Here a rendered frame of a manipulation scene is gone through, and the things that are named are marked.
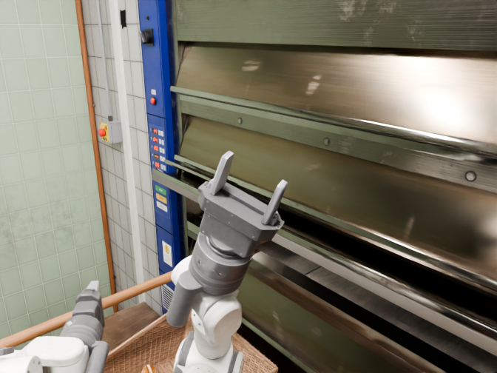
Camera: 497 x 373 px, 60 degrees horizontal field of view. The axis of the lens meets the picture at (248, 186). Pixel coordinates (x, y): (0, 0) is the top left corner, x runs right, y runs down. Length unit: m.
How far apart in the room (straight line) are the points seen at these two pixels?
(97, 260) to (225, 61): 1.68
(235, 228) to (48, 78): 1.94
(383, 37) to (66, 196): 1.96
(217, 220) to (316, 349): 0.90
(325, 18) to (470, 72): 0.37
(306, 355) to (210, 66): 0.99
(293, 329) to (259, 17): 0.97
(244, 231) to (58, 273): 2.20
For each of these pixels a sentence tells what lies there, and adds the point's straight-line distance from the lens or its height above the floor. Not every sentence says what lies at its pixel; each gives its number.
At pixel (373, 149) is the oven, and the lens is 1.07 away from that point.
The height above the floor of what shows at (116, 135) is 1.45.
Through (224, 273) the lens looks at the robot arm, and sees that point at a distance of 0.64.
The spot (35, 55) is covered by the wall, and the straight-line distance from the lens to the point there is 2.42.
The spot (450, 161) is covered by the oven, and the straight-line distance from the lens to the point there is 0.99.
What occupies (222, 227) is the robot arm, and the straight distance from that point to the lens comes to 0.61.
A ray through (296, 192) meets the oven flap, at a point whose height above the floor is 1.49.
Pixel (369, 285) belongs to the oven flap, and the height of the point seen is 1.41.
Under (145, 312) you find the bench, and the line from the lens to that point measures 2.35.
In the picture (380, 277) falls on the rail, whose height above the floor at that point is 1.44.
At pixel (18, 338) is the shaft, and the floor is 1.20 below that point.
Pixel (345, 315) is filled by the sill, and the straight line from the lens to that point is 1.30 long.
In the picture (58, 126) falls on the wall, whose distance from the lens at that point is 2.48.
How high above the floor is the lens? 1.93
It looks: 20 degrees down
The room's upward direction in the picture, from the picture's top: straight up
